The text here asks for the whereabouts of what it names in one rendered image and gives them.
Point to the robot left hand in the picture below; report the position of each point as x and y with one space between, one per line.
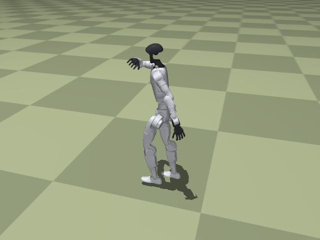
178 131

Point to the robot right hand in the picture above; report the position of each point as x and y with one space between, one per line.
135 62

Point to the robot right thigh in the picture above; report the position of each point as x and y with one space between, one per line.
165 132

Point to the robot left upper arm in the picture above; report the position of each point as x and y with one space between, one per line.
160 81

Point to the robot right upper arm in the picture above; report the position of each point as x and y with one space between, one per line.
146 64

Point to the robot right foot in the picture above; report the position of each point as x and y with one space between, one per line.
176 175

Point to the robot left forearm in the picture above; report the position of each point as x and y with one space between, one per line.
171 109

